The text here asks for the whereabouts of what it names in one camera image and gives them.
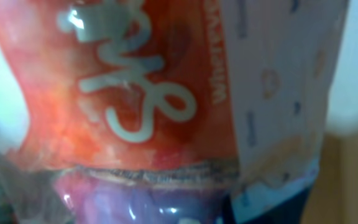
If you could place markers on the Kleenex tissue multipack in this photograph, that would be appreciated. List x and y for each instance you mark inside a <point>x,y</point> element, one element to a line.
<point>163,111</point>

